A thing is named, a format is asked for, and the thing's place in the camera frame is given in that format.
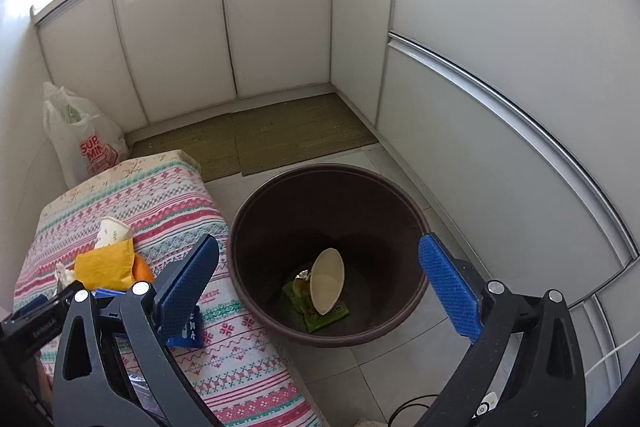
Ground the blue snack packet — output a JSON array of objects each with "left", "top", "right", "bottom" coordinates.
[{"left": 165, "top": 306, "right": 204, "bottom": 349}]

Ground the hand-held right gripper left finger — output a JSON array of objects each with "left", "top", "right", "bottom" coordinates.
[{"left": 51, "top": 234, "right": 221, "bottom": 427}]

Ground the small white device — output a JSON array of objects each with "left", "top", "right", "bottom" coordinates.
[{"left": 474, "top": 389, "right": 499, "bottom": 419}]

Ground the white cabinet with drawers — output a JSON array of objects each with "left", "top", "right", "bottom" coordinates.
[{"left": 329, "top": 0, "right": 640, "bottom": 313}]

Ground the white paper bowl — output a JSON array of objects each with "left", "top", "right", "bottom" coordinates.
[{"left": 309, "top": 248, "right": 347, "bottom": 315}]

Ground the green snack packet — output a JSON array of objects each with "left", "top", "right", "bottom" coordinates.
[{"left": 281, "top": 279, "right": 351, "bottom": 334}]

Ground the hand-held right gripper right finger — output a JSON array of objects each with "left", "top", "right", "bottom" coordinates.
[{"left": 415, "top": 233, "right": 587, "bottom": 427}]

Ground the white plastic shopping bag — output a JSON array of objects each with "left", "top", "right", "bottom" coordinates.
[{"left": 42, "top": 82, "right": 130, "bottom": 188}]

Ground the yellow paper packet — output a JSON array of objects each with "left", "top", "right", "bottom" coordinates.
[{"left": 74, "top": 238, "right": 137, "bottom": 292}]

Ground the white paper cup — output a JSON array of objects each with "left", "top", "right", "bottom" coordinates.
[{"left": 95, "top": 217, "right": 135, "bottom": 250}]

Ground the patterned striped tablecloth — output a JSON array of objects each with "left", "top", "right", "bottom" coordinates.
[{"left": 14, "top": 150, "right": 321, "bottom": 427}]

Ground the orange wrapper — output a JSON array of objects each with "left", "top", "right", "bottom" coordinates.
[{"left": 131, "top": 254, "right": 155, "bottom": 283}]

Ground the brown round trash bin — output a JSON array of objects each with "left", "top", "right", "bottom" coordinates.
[{"left": 227, "top": 164, "right": 432, "bottom": 349}]

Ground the white kitchen cabinet run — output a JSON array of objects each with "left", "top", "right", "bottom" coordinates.
[{"left": 36, "top": 0, "right": 335, "bottom": 126}]

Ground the black cable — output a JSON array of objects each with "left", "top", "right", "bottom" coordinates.
[{"left": 389, "top": 398, "right": 437, "bottom": 427}]

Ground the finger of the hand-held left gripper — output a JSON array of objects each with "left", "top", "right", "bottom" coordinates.
[{"left": 93, "top": 287, "right": 130, "bottom": 303}]

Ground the white cable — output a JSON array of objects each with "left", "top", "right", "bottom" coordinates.
[{"left": 582, "top": 336, "right": 632, "bottom": 379}]

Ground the olive woven floor mat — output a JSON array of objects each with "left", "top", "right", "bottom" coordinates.
[
  {"left": 131, "top": 113, "right": 242, "bottom": 181},
  {"left": 232, "top": 93, "right": 379, "bottom": 178}
]

